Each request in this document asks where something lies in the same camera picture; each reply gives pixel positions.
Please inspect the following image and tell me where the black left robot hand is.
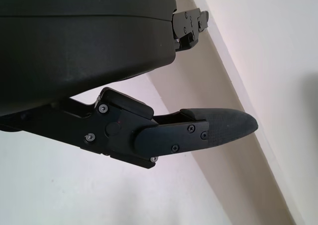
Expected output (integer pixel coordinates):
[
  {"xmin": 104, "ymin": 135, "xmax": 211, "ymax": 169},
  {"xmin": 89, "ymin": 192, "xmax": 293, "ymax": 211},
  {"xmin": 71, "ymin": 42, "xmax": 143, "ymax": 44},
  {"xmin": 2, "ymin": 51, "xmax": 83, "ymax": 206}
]
[{"xmin": 0, "ymin": 0, "xmax": 258, "ymax": 170}]

